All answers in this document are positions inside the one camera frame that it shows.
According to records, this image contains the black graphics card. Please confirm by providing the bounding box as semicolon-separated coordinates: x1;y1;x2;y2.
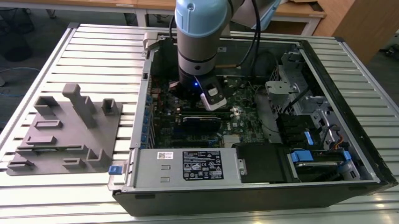
182;116;223;139

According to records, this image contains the green motherboard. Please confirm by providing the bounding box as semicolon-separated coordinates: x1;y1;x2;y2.
148;74;272;149

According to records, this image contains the silver chipset heatsink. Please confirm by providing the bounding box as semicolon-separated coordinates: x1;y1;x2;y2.
223;134;243;144

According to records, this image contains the silver metal drive cage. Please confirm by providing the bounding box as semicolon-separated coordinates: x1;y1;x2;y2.
264;51;350;150

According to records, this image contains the silver power supply unit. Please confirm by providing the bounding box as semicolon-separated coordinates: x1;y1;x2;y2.
124;148;247;188

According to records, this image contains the black plastic disk bay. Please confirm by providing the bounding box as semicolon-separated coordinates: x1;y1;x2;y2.
275;114;319;144

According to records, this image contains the blue drive bay tab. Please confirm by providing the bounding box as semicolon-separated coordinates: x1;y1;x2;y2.
303;131;315;146

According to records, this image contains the grey parts rack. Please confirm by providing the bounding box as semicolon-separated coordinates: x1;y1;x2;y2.
5;83;124;176

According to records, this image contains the blue disk carrier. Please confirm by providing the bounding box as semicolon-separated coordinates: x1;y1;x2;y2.
288;150;352;170

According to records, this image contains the wooden desk with white legs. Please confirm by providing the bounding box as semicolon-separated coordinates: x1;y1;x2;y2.
145;0;327;36
0;0;140;28

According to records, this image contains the black PC case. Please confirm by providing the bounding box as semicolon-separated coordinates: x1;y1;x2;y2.
107;31;399;217

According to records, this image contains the hard disk drive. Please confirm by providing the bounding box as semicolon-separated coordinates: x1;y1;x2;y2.
295;162;340;182

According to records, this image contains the wooden cabinet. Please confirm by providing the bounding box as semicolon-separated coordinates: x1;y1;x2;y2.
311;0;399;65

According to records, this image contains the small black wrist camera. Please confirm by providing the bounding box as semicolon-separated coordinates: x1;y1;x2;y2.
167;81;182;98

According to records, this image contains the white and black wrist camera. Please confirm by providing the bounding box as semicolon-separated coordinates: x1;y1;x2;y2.
199;83;228;112

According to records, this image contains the black drive cable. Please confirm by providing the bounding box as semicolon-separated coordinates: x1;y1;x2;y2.
282;86;311;116

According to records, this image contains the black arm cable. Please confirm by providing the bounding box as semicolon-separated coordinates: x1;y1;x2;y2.
218;0;263;70

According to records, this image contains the coloured wire bundle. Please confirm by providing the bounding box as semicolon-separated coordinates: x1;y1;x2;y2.
328;136;347;150

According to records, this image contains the blue floor cable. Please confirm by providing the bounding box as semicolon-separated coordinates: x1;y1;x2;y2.
0;67;41;97

